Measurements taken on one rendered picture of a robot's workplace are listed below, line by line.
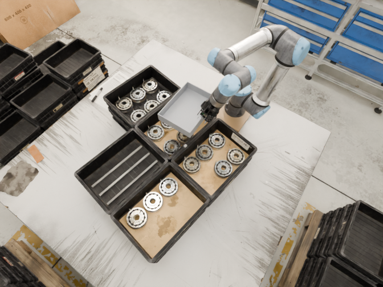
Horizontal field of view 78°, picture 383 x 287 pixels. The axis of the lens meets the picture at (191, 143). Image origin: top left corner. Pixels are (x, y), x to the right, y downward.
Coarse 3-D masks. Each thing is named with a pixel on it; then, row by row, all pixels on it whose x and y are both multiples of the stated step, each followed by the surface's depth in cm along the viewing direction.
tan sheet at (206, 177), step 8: (224, 136) 146; (232, 144) 143; (216, 152) 140; (224, 152) 141; (216, 160) 138; (208, 168) 136; (192, 176) 133; (200, 176) 133; (208, 176) 133; (216, 176) 134; (200, 184) 131; (208, 184) 131; (216, 184) 131; (208, 192) 129
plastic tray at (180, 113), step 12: (192, 84) 130; (180, 96) 132; (192, 96) 132; (204, 96) 132; (168, 108) 127; (180, 108) 128; (192, 108) 128; (168, 120) 119; (180, 120) 124; (192, 120) 125; (180, 132) 121; (192, 132) 119
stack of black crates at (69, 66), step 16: (64, 48) 210; (80, 48) 224; (96, 48) 210; (48, 64) 205; (64, 64) 214; (80, 64) 214; (96, 64) 214; (64, 80) 203; (80, 80) 207; (80, 96) 218
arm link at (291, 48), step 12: (288, 36) 112; (300, 36) 112; (276, 48) 117; (288, 48) 112; (300, 48) 110; (276, 60) 120; (288, 60) 116; (300, 60) 116; (276, 72) 124; (264, 84) 133; (276, 84) 130; (252, 96) 143; (264, 96) 137; (252, 108) 145; (264, 108) 143
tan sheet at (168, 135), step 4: (204, 120) 151; (156, 124) 148; (160, 124) 148; (204, 124) 149; (200, 128) 148; (164, 132) 146; (168, 132) 146; (172, 132) 146; (176, 132) 146; (196, 132) 146; (164, 136) 144; (168, 136) 144; (172, 136) 144; (176, 136) 145; (184, 136) 145; (164, 140) 143; (156, 144) 141; (160, 144) 142; (180, 144) 142; (160, 148) 140; (172, 148) 141
